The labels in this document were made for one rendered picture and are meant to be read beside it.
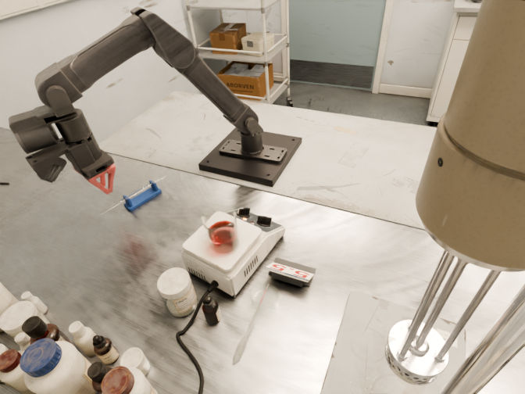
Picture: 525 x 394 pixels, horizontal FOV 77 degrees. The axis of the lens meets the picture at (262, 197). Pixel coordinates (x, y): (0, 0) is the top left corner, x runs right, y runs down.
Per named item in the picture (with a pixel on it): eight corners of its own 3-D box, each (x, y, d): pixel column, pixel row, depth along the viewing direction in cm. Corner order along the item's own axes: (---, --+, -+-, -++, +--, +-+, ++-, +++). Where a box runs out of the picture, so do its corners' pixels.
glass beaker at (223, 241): (220, 229, 68) (213, 198, 63) (247, 239, 66) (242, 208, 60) (200, 254, 64) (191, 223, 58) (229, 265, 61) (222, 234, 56)
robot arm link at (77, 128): (62, 152, 68) (44, 122, 63) (58, 140, 72) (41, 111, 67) (96, 140, 71) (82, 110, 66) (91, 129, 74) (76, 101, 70)
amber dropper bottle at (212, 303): (208, 328, 61) (201, 308, 57) (203, 315, 63) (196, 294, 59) (223, 320, 62) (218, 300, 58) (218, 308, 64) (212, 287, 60)
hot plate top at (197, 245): (218, 212, 73) (217, 209, 72) (264, 232, 68) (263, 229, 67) (180, 248, 66) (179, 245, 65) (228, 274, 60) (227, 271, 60)
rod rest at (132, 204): (155, 187, 94) (151, 177, 92) (162, 192, 92) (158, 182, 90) (123, 206, 89) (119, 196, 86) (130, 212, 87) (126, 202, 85)
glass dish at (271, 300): (252, 315, 63) (251, 309, 61) (251, 290, 67) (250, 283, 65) (281, 312, 63) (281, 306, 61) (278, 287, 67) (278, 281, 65)
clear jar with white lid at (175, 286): (161, 307, 65) (149, 283, 60) (184, 285, 69) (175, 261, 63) (181, 324, 62) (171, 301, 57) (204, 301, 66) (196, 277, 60)
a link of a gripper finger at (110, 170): (101, 204, 77) (83, 173, 71) (87, 191, 81) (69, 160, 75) (126, 189, 81) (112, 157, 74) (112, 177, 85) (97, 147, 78)
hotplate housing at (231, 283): (241, 215, 83) (237, 191, 78) (286, 234, 77) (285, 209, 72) (179, 280, 70) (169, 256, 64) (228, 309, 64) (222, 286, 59)
